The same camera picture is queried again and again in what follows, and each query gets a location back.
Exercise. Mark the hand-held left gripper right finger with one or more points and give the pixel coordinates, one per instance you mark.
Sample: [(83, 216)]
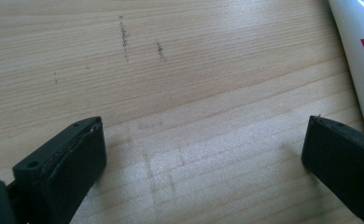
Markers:
[(342, 155)]

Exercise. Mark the white tube with red label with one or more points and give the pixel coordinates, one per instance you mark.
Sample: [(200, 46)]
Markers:
[(357, 37)]

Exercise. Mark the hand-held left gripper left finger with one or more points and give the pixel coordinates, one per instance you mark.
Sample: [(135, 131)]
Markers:
[(65, 165)]

